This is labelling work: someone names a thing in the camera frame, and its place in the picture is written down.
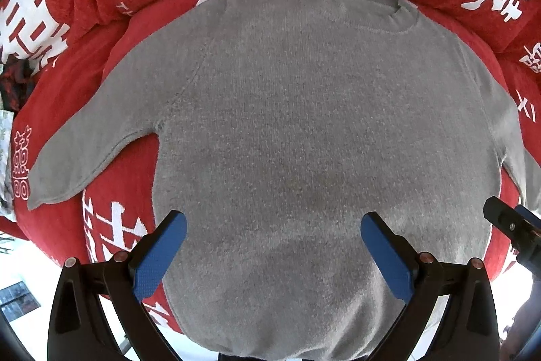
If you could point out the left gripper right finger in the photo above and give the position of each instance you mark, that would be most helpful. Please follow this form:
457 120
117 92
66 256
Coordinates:
468 327

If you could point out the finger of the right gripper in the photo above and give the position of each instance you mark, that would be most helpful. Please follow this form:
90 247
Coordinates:
520 225

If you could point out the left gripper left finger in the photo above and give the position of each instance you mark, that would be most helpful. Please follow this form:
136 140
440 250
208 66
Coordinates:
78 329

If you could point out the grey knit sweater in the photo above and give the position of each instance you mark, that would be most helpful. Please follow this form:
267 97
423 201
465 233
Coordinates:
304 157

